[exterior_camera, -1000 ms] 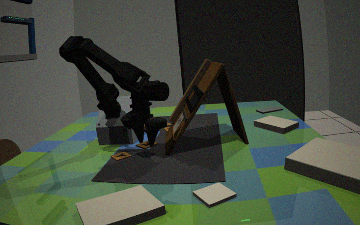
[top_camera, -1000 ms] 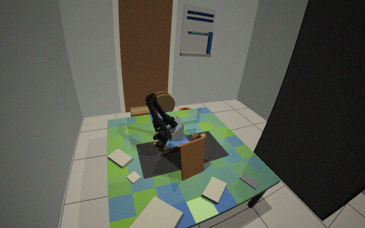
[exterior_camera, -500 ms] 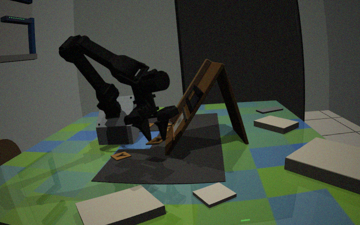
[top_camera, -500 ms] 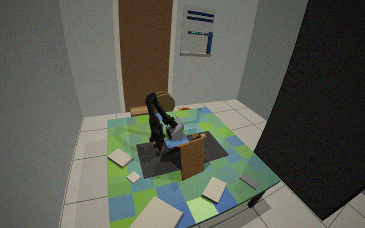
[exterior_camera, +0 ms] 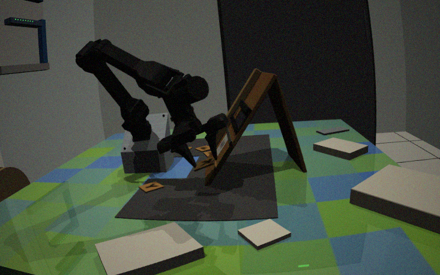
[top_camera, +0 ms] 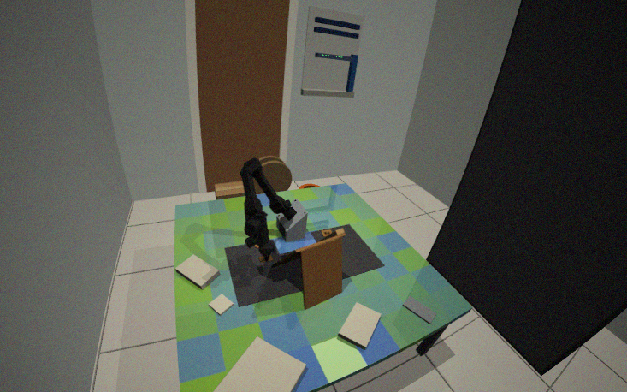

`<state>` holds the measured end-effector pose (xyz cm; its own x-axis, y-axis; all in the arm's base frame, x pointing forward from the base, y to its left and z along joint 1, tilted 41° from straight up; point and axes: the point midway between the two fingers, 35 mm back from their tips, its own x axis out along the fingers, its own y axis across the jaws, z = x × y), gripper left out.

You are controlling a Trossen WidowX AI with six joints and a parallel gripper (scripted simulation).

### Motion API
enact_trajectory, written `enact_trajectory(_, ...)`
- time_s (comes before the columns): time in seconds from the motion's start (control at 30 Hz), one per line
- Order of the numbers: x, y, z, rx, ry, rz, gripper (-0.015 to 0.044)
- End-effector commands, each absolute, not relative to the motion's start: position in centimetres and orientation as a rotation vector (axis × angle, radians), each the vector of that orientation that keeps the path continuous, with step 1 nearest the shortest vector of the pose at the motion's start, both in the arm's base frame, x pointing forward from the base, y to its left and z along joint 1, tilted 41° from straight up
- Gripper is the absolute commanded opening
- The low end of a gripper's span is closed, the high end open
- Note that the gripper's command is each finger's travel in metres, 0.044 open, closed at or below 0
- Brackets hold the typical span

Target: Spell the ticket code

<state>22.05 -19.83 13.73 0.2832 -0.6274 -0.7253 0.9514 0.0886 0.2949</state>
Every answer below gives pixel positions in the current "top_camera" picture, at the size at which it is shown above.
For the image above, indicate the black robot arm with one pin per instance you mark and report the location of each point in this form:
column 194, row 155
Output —
column 255, row 217

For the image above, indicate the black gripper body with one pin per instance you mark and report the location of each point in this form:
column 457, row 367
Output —
column 265, row 247

